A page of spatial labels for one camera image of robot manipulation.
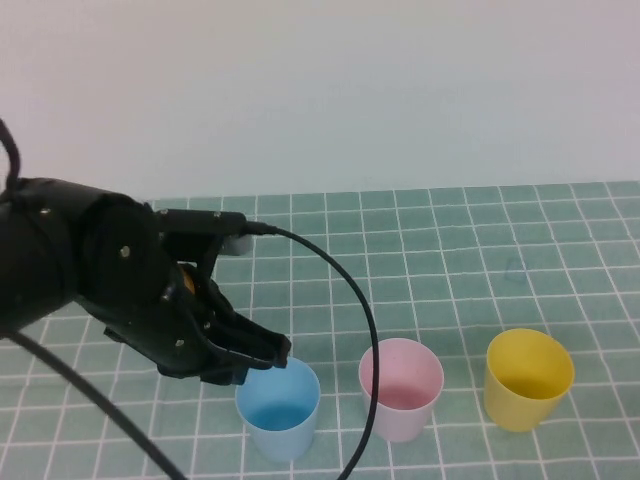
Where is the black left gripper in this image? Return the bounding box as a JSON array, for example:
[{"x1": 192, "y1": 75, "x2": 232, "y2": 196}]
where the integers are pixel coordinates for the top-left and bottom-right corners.
[{"x1": 103, "y1": 259, "x2": 294, "y2": 389}]

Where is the yellow plastic cup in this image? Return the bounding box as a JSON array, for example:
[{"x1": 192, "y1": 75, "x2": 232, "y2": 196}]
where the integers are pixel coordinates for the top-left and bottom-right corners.
[{"x1": 483, "y1": 328, "x2": 576, "y2": 434}]

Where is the pink plastic cup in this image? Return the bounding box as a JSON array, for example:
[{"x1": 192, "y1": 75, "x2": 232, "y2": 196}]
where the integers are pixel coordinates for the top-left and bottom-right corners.
[{"x1": 358, "y1": 338, "x2": 445, "y2": 444}]

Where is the black left camera cable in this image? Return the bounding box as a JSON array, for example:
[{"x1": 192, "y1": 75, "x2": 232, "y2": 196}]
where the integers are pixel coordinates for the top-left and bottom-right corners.
[{"x1": 243, "y1": 222, "x2": 380, "y2": 480}]

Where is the light blue plastic cup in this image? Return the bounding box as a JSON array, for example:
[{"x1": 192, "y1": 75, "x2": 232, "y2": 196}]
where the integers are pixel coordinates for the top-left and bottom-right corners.
[{"x1": 234, "y1": 355, "x2": 321, "y2": 464}]

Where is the green checked tablecloth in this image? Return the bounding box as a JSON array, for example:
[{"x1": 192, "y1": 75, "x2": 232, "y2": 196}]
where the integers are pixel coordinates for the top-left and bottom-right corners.
[{"x1": 0, "y1": 180, "x2": 640, "y2": 480}]

